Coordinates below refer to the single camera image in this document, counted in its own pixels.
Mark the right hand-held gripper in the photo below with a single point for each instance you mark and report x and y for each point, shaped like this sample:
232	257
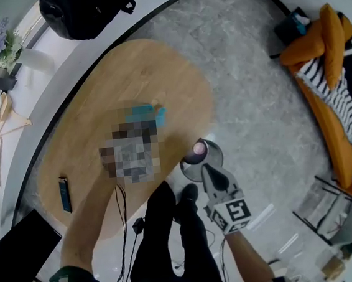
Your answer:
236	212

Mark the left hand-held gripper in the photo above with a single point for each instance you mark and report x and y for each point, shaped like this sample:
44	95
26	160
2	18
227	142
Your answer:
133	154

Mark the black mesh waste bin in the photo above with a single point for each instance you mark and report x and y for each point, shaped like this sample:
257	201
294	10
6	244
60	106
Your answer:
215	155

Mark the teal object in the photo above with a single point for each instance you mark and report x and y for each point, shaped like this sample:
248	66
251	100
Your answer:
143	112

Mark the pink round object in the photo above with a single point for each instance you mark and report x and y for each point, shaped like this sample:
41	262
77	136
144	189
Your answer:
200	149

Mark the dark blue box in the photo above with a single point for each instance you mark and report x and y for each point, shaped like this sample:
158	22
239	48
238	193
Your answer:
65	196

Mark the person's right forearm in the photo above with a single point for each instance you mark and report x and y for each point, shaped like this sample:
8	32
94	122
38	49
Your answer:
247	258

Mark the person's left forearm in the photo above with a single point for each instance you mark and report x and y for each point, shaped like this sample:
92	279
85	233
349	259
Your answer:
87	221

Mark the wooden coffee table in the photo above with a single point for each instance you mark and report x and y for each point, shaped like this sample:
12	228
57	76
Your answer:
110	81

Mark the person's right black shoe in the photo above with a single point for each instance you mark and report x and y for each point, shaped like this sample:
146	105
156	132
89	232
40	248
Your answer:
188	193

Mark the person's black shoe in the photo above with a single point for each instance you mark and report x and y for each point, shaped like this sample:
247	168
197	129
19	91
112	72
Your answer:
162	193
188	193

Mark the person's left black shoe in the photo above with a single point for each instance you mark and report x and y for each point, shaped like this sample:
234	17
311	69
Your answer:
162	193

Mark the black power adapter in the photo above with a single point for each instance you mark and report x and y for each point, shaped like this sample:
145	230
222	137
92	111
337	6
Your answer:
138	226

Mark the person's black trousers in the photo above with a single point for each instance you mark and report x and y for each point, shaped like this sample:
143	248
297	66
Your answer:
191	260

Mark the white window ledge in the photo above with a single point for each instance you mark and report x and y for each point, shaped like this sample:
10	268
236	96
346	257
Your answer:
42	85

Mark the orange sofa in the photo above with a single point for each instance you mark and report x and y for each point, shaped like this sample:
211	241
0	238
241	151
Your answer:
323	115

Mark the grey chair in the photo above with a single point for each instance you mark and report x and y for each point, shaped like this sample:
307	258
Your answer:
348	228

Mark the white vase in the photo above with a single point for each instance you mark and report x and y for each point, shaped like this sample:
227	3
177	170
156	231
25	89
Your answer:
34	59

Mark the black white striped blanket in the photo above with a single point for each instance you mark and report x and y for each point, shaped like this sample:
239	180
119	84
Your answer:
341	104

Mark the black backpack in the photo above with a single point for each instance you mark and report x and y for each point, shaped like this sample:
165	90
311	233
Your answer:
81	12

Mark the black rectangular stand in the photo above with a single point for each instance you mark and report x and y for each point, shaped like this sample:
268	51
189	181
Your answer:
1	82

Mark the black television screen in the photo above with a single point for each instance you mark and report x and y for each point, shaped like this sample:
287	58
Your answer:
19	257

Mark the black storage box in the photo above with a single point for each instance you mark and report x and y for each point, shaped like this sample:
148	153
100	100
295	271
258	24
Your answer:
289	28

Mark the large orange cushion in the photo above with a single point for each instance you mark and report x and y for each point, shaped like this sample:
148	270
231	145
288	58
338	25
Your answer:
333	45

